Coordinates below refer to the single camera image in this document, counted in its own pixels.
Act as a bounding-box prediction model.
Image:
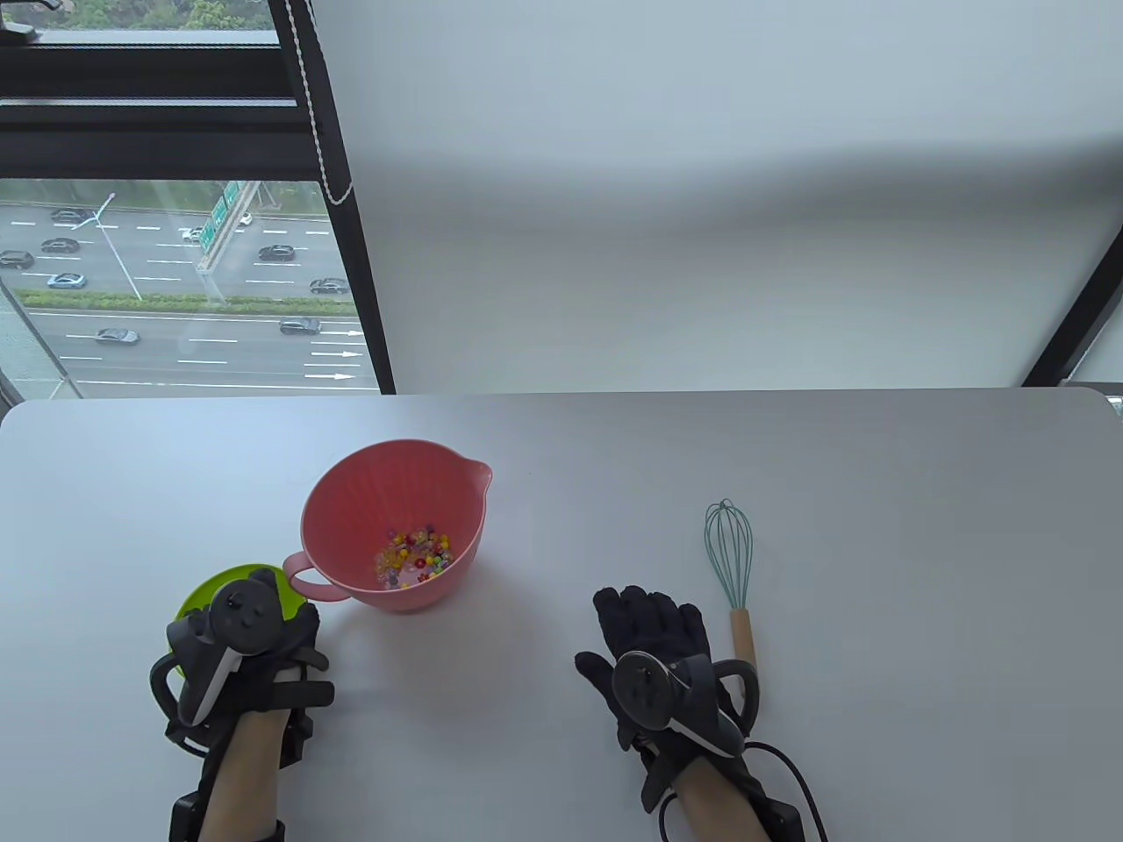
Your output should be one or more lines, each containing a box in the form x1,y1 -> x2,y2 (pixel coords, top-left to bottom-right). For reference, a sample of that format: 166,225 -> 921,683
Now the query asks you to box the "person's left hand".
165,568 -> 336,746

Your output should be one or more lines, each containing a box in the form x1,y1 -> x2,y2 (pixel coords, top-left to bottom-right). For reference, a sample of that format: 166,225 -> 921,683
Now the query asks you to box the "person's right hand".
575,586 -> 712,753

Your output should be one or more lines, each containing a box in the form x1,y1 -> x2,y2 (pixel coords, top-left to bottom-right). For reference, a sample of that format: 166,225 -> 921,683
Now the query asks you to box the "teal whisk with wooden handle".
705,499 -> 758,681

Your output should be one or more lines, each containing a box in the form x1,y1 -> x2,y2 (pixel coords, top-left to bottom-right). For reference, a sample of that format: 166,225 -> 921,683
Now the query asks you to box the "green plastic bowl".
175,564 -> 321,681

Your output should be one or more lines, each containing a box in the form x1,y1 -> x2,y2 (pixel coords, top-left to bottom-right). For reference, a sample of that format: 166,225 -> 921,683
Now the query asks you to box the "pile of colourful plastic decorations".
376,524 -> 453,589

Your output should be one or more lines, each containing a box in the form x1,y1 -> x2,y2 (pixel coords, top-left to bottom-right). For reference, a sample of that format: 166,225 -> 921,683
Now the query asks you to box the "pink salad bowl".
282,439 -> 493,613

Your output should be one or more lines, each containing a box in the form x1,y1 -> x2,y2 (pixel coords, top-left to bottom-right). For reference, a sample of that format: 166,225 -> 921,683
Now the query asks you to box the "person's right forearm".
667,759 -> 782,842

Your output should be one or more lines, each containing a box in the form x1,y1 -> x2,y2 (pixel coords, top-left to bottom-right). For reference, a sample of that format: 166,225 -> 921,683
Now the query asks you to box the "person's left forearm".
206,706 -> 290,842

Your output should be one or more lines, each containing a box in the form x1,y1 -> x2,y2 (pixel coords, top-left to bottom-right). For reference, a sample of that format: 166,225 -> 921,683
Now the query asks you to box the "right black and white controller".
612,651 -> 760,757

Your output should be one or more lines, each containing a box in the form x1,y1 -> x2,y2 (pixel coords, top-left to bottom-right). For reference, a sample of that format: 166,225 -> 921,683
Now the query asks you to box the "black and white controller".
612,651 -> 760,757
149,581 -> 280,729

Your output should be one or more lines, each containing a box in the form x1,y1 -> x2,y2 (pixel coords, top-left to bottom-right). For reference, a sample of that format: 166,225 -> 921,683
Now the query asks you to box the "left black and white controller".
149,581 -> 280,729

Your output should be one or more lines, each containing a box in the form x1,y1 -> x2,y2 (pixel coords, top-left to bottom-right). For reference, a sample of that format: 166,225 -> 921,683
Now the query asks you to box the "black left wrist clamp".
281,709 -> 318,774

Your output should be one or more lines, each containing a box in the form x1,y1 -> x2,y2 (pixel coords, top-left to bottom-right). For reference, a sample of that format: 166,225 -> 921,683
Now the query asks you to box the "white roller blind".
307,0 -> 1123,396

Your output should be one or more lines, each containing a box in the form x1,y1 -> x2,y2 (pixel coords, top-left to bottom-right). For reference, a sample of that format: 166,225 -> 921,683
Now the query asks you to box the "green highway sign gantry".
197,180 -> 262,273

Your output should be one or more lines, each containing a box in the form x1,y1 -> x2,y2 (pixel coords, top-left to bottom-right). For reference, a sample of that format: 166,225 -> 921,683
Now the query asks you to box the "black cable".
658,741 -> 827,842

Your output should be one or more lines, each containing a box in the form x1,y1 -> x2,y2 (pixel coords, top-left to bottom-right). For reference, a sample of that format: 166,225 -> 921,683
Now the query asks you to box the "black slanted window post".
1022,254 -> 1123,387

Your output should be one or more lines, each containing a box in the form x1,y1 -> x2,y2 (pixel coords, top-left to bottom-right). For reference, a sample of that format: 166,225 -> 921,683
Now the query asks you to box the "white bead chain cord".
279,0 -> 354,208

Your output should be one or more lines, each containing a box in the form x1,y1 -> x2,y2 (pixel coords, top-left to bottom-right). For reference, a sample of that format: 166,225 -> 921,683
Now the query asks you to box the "black window frame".
0,0 -> 396,396

